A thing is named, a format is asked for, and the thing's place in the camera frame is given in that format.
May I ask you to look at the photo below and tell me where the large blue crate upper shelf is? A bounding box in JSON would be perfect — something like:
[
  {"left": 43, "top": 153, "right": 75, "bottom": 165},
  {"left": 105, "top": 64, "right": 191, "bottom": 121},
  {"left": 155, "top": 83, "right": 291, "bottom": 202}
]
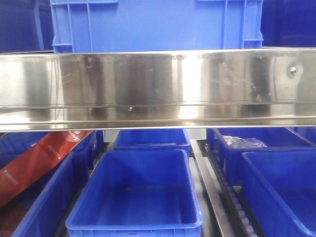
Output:
[{"left": 50, "top": 0, "right": 263, "bottom": 53}]

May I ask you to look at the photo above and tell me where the blue bin rear centre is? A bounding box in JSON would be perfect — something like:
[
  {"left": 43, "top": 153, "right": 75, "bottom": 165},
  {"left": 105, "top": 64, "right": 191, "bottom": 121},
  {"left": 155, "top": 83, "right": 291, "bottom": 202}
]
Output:
[{"left": 114, "top": 128, "right": 191, "bottom": 156}]

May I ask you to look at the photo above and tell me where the blue bin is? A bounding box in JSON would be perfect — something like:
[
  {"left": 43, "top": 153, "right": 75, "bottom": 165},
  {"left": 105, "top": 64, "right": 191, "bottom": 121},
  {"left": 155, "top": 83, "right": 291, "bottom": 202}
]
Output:
[
  {"left": 66, "top": 150, "right": 203, "bottom": 237},
  {"left": 241, "top": 150, "right": 316, "bottom": 237},
  {"left": 0, "top": 131, "right": 104, "bottom": 237},
  {"left": 114, "top": 128, "right": 191, "bottom": 156},
  {"left": 206, "top": 127, "right": 316, "bottom": 186}
]

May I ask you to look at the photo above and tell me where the clear plastic bag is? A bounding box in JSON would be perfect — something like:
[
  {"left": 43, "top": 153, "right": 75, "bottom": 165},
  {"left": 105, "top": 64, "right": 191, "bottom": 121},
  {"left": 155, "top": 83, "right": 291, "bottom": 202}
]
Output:
[{"left": 223, "top": 135, "right": 267, "bottom": 149}]

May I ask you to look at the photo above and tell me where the blue bin front centre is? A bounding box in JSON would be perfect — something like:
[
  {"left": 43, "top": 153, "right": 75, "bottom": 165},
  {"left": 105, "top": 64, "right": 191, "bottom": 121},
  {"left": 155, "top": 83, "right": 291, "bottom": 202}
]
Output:
[{"left": 66, "top": 150, "right": 203, "bottom": 237}]

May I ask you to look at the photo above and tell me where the blue bin rear right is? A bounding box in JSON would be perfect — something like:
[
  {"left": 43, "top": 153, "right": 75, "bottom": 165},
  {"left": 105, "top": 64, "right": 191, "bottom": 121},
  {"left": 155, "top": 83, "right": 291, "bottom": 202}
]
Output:
[{"left": 206, "top": 127, "right": 316, "bottom": 186}]

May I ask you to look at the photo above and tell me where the blue bin front right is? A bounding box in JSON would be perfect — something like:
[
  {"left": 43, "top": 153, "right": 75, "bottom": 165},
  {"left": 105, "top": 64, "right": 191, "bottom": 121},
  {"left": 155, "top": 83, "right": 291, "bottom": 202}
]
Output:
[{"left": 241, "top": 150, "right": 316, "bottom": 237}]

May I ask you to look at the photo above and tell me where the blue bin front left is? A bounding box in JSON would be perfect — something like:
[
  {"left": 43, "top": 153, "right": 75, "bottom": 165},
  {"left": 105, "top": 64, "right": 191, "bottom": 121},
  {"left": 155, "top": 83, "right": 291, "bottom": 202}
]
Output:
[{"left": 0, "top": 131, "right": 104, "bottom": 237}]

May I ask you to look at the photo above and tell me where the red packaging pouch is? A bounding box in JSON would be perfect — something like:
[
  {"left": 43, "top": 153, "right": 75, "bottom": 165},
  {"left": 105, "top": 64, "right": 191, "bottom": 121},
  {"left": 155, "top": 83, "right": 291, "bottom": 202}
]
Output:
[{"left": 0, "top": 130, "right": 92, "bottom": 207}]

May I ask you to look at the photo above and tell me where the stainless steel shelf rail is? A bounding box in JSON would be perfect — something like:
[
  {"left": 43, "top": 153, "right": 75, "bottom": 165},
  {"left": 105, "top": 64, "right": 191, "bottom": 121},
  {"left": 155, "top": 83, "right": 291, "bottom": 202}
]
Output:
[{"left": 0, "top": 47, "right": 316, "bottom": 132}]

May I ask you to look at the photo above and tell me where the roller track rail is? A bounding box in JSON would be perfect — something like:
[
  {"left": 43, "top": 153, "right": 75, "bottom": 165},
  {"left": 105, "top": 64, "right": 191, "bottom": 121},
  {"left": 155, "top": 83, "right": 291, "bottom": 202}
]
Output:
[{"left": 190, "top": 139, "right": 257, "bottom": 237}]

